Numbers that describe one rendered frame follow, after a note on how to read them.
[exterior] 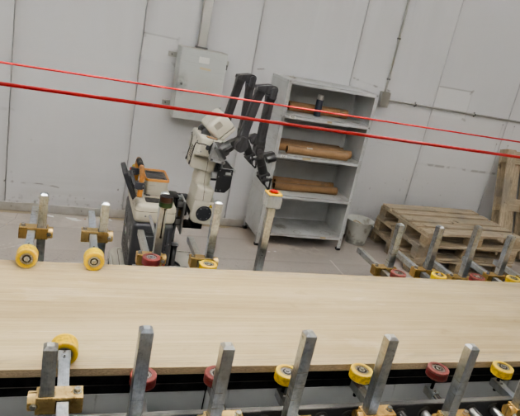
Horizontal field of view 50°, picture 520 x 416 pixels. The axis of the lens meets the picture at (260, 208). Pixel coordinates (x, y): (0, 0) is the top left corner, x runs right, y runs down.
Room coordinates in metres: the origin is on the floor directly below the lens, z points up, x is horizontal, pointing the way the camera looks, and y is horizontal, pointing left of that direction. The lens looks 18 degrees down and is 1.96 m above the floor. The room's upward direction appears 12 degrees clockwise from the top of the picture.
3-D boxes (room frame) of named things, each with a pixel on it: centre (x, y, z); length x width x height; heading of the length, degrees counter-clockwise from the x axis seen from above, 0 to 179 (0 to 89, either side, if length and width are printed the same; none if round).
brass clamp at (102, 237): (2.25, 0.68, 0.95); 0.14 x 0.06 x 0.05; 111
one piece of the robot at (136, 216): (3.41, 0.68, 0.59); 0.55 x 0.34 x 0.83; 21
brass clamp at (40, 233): (2.16, 0.91, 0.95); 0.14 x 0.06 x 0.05; 111
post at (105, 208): (2.26, 0.66, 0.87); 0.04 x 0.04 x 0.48; 21
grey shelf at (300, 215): (5.22, -0.36, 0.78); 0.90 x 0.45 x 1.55; 111
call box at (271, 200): (2.53, -0.05, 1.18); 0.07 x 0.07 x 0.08; 21
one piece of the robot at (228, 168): (3.55, 0.32, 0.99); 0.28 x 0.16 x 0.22; 21
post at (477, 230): (2.97, -1.21, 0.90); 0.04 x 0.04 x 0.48; 21
